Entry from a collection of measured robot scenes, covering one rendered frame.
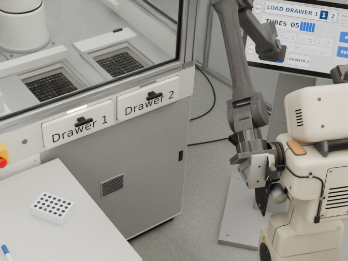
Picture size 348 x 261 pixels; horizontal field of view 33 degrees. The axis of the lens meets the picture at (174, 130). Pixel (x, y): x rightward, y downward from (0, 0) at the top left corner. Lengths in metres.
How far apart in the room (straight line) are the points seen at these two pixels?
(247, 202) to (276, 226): 1.28
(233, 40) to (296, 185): 0.46
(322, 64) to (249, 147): 0.92
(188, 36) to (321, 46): 0.55
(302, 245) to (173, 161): 0.99
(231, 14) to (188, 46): 0.64
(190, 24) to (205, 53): 1.76
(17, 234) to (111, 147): 0.61
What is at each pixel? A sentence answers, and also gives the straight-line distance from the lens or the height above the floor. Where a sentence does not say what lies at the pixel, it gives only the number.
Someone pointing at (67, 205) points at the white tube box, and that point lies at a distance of 2.06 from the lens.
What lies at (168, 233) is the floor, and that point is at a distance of 3.03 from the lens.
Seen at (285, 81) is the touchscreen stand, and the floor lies 0.85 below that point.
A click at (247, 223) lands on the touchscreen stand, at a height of 0.04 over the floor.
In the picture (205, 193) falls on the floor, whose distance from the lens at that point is 3.25.
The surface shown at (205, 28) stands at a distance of 4.06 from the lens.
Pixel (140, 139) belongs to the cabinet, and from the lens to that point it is 2.51.
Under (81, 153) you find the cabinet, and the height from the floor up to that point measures 0.72.
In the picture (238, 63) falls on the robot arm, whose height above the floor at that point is 1.36.
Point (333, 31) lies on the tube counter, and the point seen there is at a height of 1.11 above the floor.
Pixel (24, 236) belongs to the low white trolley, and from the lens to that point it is 2.04.
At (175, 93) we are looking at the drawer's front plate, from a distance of 2.47.
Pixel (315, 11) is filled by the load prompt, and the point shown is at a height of 1.16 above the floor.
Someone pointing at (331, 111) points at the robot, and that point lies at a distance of 1.64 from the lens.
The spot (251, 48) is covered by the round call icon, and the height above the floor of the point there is 1.02.
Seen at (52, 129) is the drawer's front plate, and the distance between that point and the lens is 2.21.
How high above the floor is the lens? 2.27
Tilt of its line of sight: 39 degrees down
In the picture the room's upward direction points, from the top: 4 degrees clockwise
